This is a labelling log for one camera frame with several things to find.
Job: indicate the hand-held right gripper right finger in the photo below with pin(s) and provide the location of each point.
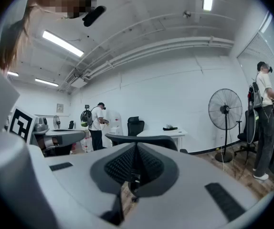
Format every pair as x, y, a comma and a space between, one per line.
187, 187

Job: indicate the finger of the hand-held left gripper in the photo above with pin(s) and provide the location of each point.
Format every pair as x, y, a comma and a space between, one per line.
65, 133

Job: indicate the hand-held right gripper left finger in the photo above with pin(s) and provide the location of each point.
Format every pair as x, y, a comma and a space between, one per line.
79, 175

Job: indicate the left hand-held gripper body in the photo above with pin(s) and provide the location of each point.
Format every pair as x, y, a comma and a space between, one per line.
22, 125

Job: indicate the black mesh office chair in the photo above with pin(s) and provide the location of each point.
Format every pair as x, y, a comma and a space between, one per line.
141, 140

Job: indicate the small desk fan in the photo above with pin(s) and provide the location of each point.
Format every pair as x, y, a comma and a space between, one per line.
56, 121

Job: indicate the clear plastic bag red print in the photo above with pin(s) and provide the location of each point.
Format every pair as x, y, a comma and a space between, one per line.
87, 143

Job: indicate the grey backpack green stripe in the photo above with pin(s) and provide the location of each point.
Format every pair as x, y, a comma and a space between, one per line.
86, 118

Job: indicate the white cabinet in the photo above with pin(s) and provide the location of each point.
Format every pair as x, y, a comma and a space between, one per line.
114, 125

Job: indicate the white air conditioner unit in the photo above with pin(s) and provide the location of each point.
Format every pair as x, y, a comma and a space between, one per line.
79, 82

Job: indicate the white desk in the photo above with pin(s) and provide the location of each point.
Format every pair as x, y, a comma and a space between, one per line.
162, 133

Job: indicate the black cloth bundle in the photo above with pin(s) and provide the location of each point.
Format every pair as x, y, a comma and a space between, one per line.
170, 128

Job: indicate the white ceiling pipes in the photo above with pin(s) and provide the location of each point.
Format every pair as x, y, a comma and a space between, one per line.
151, 49

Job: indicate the person's face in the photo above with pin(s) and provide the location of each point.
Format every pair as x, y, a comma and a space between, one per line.
65, 1

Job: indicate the ceiling smoke detector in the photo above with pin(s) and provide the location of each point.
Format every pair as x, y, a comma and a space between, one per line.
187, 13

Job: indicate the framed wall poster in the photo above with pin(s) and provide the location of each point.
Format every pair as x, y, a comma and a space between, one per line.
60, 108

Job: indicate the black pedestal fan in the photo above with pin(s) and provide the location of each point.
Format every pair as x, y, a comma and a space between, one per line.
225, 108

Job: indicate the black head-worn camera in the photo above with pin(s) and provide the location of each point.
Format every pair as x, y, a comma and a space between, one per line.
94, 15

